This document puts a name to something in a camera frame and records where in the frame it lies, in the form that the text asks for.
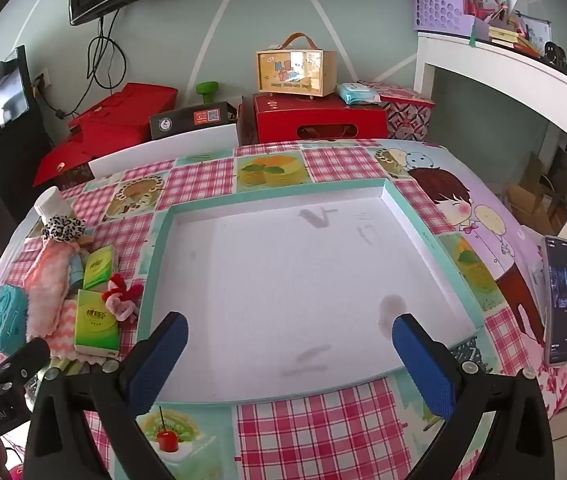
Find hanging black cables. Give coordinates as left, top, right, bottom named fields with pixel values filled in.
left=86, top=12, right=128, bottom=93

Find black smartphone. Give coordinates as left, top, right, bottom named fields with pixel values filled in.
left=542, top=235, right=567, bottom=367

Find wooden gift box with handle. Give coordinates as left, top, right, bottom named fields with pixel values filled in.
left=256, top=32, right=338, bottom=98

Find black cardboard box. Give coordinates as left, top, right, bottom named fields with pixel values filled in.
left=150, top=101, right=238, bottom=140

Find brown cardboard boxes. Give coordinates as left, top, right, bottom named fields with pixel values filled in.
left=506, top=150, right=567, bottom=241

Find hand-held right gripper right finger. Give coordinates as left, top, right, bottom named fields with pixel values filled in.
left=391, top=312, right=557, bottom=480

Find white plastic bottle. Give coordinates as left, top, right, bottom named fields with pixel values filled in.
left=34, top=186, right=77, bottom=226

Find red patterned tin box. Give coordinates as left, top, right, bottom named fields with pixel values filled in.
left=358, top=80, right=437, bottom=142

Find black power cable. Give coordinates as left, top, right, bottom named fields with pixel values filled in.
left=36, top=77, right=77, bottom=122

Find white panel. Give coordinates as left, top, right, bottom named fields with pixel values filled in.
left=88, top=125, right=238, bottom=178

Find small black monitor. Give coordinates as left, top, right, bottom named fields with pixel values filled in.
left=0, top=45, right=32, bottom=143

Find white desk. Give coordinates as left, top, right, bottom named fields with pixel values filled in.
left=413, top=31, right=567, bottom=276

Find stack of books and papers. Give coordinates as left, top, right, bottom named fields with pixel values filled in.
left=456, top=0, right=554, bottom=58

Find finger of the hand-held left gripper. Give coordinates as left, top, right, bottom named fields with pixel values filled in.
left=0, top=337, right=52, bottom=395

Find green tissue packet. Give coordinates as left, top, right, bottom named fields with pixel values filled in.
left=82, top=246, right=119, bottom=292
left=74, top=287, right=120, bottom=358

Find green dumbbell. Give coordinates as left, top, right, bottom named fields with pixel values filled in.
left=195, top=81, right=229, bottom=106

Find shallow white box teal rim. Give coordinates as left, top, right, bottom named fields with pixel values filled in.
left=136, top=177, right=485, bottom=406

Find pink white fluffy sock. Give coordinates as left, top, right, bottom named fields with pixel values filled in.
left=24, top=239, right=82, bottom=338

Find pink striped fluffy towel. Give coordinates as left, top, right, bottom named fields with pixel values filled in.
left=44, top=300, right=84, bottom=361

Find large red flat box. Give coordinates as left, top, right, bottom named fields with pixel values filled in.
left=34, top=82, right=179, bottom=188

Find leopard print scrunchie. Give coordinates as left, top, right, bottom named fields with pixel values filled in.
left=41, top=215, right=87, bottom=243

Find red pink hair bow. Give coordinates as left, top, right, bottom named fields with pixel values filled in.
left=101, top=274, right=145, bottom=323

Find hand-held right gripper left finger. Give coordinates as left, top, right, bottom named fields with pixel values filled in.
left=24, top=311, right=189, bottom=480

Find printed checkered tablecloth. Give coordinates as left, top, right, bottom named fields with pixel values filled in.
left=0, top=137, right=567, bottom=480

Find red box with handle slot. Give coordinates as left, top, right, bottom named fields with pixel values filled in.
left=252, top=92, right=389, bottom=146

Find blue wet wipes packet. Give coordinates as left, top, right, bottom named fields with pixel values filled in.
left=336, top=81, right=381, bottom=107

